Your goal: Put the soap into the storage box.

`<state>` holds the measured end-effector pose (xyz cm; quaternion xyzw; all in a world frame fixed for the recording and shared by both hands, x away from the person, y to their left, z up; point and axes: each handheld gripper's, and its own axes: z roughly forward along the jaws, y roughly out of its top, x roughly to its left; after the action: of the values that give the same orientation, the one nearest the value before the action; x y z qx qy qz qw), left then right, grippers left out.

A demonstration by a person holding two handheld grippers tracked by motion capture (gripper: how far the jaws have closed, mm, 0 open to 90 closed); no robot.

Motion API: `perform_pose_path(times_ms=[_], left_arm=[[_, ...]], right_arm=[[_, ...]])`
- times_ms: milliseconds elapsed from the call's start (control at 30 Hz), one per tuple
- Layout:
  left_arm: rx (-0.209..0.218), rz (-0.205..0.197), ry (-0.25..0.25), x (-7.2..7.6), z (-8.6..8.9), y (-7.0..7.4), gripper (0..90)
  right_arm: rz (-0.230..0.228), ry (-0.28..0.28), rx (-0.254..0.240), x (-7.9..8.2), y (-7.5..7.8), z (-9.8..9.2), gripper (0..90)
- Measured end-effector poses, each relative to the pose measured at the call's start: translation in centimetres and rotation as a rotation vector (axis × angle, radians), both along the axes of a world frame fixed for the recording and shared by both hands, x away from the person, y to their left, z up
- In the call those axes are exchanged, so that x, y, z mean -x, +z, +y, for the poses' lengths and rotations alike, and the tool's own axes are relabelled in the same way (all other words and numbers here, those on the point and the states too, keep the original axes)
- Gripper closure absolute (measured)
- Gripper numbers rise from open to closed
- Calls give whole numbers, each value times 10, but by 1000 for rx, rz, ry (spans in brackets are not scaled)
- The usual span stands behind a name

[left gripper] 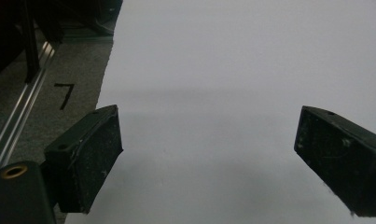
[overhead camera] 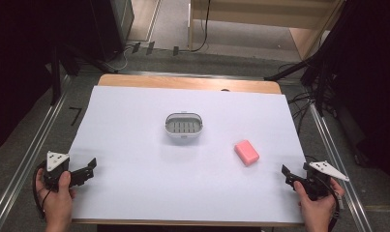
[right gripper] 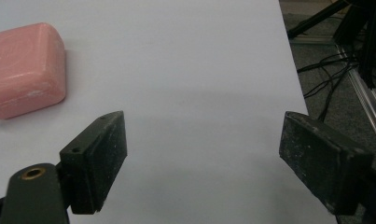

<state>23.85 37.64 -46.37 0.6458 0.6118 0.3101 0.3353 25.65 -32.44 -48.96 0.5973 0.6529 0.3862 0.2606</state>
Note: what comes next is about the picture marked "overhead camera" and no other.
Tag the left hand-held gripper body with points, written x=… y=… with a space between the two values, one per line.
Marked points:
x=54 y=167

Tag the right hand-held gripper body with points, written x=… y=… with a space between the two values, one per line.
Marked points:
x=319 y=180

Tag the person's right hand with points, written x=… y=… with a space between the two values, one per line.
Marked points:
x=318 y=208

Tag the person's left hand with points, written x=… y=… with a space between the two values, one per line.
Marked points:
x=57 y=203

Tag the white paper sheet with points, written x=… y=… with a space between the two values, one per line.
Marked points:
x=134 y=167

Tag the pink soap bar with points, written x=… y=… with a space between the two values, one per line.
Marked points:
x=246 y=152

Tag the black metal stand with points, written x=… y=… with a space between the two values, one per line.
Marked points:
x=55 y=77

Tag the white soap dish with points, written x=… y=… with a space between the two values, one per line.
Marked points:
x=184 y=125

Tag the black tripod stand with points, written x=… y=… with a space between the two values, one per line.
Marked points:
x=292 y=69

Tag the black curtain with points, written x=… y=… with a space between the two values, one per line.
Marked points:
x=370 y=80
x=15 y=64

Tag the wooden table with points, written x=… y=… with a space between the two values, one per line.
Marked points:
x=183 y=82

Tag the black tape strip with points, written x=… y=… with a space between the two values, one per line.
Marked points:
x=175 y=50
x=136 y=47
x=150 y=48

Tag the light wooden shelf unit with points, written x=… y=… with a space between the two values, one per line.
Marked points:
x=247 y=19

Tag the metal floor rail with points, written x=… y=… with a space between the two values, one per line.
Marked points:
x=24 y=161
x=341 y=161

